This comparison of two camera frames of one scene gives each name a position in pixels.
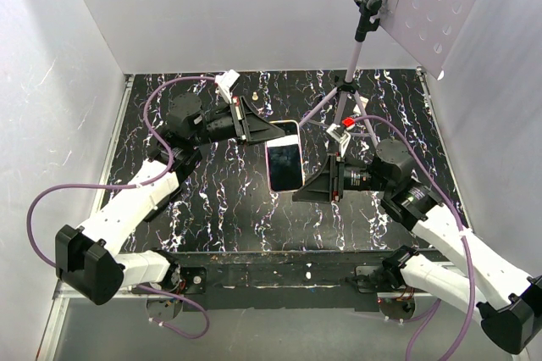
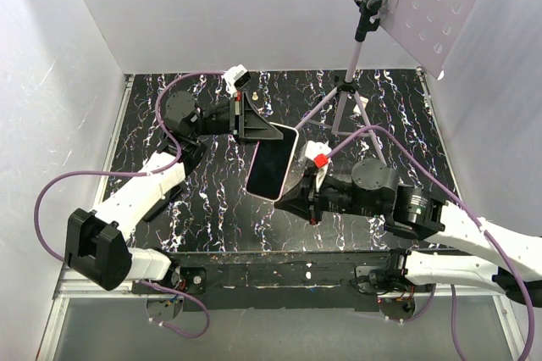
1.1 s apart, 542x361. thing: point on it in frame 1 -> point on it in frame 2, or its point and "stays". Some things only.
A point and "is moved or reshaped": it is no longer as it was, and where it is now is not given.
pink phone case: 290,142 -> 289,163
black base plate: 273,280 stays
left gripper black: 252,128 stays
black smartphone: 285,172 is moved or reshaped
